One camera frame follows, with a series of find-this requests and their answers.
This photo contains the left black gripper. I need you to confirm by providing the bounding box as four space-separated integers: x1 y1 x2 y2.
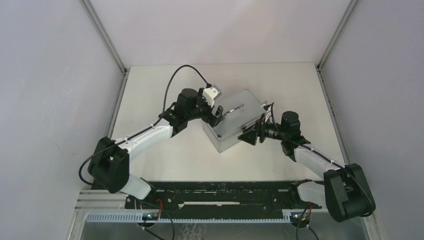
186 89 225 128

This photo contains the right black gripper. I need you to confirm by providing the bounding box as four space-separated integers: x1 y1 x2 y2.
237 113 287 145

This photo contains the grey metal medicine box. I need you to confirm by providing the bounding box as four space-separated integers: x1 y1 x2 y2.
202 88 266 153

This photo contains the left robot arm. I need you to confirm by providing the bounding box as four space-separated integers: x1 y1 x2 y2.
86 85 224 209

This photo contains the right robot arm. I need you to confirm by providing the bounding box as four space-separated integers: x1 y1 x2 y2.
238 111 376 223

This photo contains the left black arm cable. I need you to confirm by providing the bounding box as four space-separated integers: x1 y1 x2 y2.
78 64 213 187

